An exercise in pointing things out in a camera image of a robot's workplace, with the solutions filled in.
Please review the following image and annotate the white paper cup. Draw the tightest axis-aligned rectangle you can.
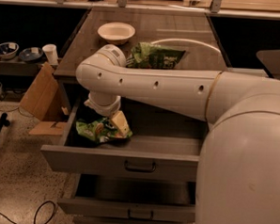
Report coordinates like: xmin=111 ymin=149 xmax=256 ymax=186
xmin=42 ymin=44 xmax=58 ymax=65

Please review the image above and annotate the brown cardboard box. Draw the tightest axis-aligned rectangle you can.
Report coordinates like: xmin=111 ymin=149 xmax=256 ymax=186
xmin=20 ymin=62 xmax=69 ymax=136

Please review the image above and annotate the blue bowl right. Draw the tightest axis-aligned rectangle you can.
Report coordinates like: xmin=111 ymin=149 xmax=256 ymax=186
xmin=19 ymin=47 xmax=43 ymax=63

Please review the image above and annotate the green rice chip bag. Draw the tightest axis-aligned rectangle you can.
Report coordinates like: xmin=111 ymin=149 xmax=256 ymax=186
xmin=75 ymin=117 xmax=132 ymax=144

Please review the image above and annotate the black floor cable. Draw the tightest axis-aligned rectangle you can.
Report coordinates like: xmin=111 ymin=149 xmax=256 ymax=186
xmin=0 ymin=198 xmax=58 ymax=224

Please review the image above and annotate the blue bowl left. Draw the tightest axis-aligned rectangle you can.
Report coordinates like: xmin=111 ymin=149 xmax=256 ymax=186
xmin=0 ymin=42 xmax=19 ymax=60

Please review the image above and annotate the grey drawer cabinet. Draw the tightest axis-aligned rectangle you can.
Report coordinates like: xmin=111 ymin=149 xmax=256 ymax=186
xmin=55 ymin=7 xmax=227 ymax=120

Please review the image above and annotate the grey open top drawer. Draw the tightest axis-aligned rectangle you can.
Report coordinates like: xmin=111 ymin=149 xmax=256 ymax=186
xmin=41 ymin=99 xmax=208 ymax=182

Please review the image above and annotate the grey open drawer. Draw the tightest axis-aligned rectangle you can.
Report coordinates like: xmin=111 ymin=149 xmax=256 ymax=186
xmin=41 ymin=99 xmax=208 ymax=182
xmin=58 ymin=174 xmax=195 ymax=223

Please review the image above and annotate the blue bowl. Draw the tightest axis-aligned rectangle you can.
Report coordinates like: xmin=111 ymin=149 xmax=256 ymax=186
xmin=19 ymin=47 xmax=43 ymax=63
xmin=0 ymin=42 xmax=19 ymax=60

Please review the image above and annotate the green chip bag on counter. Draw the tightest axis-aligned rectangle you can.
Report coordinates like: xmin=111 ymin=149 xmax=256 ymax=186
xmin=126 ymin=42 xmax=185 ymax=70

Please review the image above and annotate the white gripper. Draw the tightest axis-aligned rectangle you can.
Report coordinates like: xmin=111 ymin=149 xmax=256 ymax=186
xmin=84 ymin=91 xmax=130 ymax=136

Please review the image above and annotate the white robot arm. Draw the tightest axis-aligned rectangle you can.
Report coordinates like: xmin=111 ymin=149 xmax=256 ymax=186
xmin=76 ymin=44 xmax=280 ymax=224

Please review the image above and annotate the black table base right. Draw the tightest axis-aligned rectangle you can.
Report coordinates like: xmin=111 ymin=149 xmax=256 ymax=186
xmin=256 ymin=49 xmax=280 ymax=80

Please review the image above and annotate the grey side shelf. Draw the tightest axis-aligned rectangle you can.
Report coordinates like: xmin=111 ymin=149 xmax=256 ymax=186
xmin=0 ymin=56 xmax=48 ymax=77

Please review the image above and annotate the white bowl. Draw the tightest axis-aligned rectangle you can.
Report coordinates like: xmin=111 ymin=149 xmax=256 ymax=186
xmin=97 ymin=22 xmax=135 ymax=45

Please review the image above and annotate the grey open middle drawer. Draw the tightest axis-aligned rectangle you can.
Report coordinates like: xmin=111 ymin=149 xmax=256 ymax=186
xmin=58 ymin=174 xmax=195 ymax=223

